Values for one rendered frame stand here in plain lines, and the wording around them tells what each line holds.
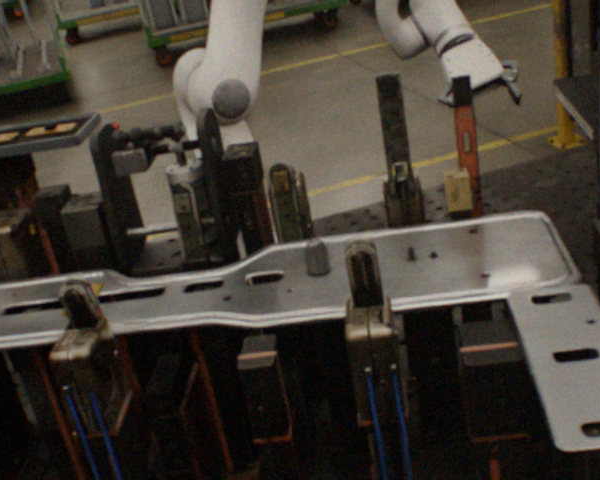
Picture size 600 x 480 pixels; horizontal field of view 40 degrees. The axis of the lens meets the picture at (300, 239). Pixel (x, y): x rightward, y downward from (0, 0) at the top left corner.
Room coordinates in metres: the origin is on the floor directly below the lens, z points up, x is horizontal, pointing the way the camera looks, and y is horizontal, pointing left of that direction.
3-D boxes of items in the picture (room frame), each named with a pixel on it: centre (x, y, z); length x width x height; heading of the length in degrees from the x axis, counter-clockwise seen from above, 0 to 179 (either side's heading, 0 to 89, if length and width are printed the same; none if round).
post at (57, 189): (1.28, 0.38, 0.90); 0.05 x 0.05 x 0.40; 82
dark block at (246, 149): (1.24, 0.07, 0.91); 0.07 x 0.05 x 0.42; 172
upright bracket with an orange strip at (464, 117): (1.13, -0.26, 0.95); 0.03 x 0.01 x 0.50; 82
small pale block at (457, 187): (1.11, -0.24, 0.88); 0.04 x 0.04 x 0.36; 82
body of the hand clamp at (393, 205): (1.16, -0.17, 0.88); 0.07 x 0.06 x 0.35; 172
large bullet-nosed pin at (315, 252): (1.01, -0.02, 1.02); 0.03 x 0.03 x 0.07
